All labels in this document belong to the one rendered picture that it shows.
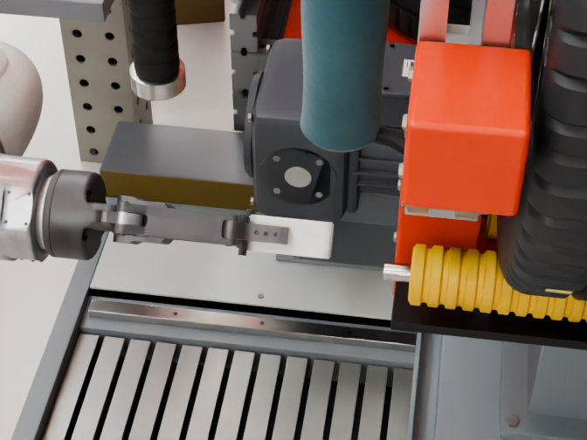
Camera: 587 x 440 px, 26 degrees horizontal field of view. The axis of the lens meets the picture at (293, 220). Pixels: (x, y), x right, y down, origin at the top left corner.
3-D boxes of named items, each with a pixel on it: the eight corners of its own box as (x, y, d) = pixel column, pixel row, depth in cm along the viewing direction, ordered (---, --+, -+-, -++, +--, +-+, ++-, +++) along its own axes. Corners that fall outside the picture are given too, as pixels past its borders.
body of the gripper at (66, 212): (60, 257, 111) (164, 268, 110) (31, 256, 103) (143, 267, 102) (70, 172, 112) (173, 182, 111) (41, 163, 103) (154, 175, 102)
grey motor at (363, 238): (552, 332, 171) (595, 131, 147) (245, 299, 176) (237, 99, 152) (551, 239, 184) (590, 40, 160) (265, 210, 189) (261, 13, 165)
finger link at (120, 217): (94, 202, 106) (76, 198, 101) (155, 208, 105) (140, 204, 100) (92, 230, 106) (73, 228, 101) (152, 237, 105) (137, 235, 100)
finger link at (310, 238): (250, 214, 106) (249, 214, 105) (334, 223, 105) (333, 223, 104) (246, 250, 106) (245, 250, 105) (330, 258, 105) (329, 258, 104)
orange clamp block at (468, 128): (520, 130, 87) (518, 220, 80) (405, 120, 88) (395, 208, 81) (534, 46, 82) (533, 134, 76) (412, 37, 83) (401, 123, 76)
